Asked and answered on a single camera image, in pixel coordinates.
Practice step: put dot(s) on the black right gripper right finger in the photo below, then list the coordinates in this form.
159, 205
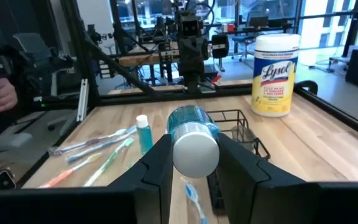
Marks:
244, 180

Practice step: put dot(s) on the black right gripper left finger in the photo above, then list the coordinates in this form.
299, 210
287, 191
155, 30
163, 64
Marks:
154, 174

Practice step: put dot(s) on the small blue mouthwash bottle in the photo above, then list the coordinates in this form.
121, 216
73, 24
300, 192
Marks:
145, 138
194, 152

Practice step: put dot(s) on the blue toothbrush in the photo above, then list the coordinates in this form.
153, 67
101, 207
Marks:
82, 153
193, 193

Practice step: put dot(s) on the green toothbrush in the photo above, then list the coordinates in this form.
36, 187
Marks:
113, 158

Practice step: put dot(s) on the orange toothbrush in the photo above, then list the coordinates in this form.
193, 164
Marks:
62, 175

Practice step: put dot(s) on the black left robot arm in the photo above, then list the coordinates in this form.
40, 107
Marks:
193, 84

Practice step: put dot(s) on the blue office chair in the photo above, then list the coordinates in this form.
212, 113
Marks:
244, 40

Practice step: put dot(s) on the Lysol wipes canister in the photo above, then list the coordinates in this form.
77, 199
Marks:
273, 77

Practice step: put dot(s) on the silver aluminium profile bar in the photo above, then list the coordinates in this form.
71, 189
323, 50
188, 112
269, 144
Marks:
82, 99

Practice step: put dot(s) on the grey office chair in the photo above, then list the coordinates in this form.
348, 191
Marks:
5, 141

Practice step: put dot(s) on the silver table-level camera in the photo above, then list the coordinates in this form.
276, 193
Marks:
0, 182

